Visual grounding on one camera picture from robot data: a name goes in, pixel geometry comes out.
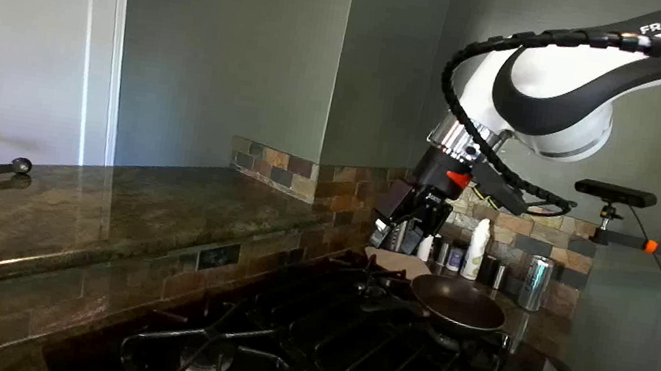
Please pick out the dark shaker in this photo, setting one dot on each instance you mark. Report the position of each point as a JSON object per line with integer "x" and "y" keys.
{"x": 487, "y": 269}

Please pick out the small white shaker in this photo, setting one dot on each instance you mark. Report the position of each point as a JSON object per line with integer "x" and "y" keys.
{"x": 425, "y": 248}

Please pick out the tan cutting board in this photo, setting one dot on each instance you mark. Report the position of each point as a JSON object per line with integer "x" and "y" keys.
{"x": 397, "y": 262}

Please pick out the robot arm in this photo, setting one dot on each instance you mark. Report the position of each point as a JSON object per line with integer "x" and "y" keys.
{"x": 552, "y": 81}

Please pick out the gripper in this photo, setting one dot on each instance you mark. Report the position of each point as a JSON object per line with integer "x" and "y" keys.
{"x": 439, "y": 174}

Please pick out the camera on mount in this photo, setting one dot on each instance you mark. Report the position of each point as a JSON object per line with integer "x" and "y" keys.
{"x": 618, "y": 193}

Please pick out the wall socket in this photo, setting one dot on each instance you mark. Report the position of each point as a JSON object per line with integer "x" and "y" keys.
{"x": 219, "y": 256}

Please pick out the silver can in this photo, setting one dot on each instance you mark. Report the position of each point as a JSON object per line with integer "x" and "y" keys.
{"x": 535, "y": 283}

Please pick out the black gas stove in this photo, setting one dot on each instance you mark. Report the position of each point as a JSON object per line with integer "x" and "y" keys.
{"x": 345, "y": 356}

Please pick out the dark frying pan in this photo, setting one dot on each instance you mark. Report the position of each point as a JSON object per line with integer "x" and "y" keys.
{"x": 457, "y": 303}

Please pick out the white squeeze bottle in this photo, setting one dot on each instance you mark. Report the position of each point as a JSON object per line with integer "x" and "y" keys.
{"x": 476, "y": 251}

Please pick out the small jar with blue label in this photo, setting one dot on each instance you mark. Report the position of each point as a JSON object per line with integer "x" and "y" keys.
{"x": 456, "y": 259}

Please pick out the stove burner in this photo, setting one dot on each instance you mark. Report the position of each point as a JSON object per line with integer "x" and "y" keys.
{"x": 369, "y": 288}
{"x": 444, "y": 340}
{"x": 206, "y": 359}

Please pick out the small silver shaker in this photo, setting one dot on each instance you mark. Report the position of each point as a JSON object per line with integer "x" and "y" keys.
{"x": 442, "y": 253}

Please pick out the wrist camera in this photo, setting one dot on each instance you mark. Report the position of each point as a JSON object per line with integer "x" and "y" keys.
{"x": 499, "y": 188}

